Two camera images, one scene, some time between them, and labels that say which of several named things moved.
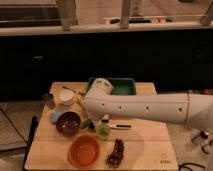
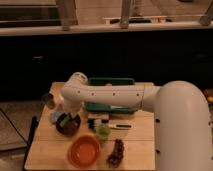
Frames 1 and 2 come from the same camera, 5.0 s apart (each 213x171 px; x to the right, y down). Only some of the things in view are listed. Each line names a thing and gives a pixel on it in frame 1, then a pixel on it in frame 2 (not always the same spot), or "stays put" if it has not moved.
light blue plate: x=54 y=115 stays put
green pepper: x=87 y=124 -> x=65 y=120
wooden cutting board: x=66 y=137 stays put
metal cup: x=49 y=100 stays put
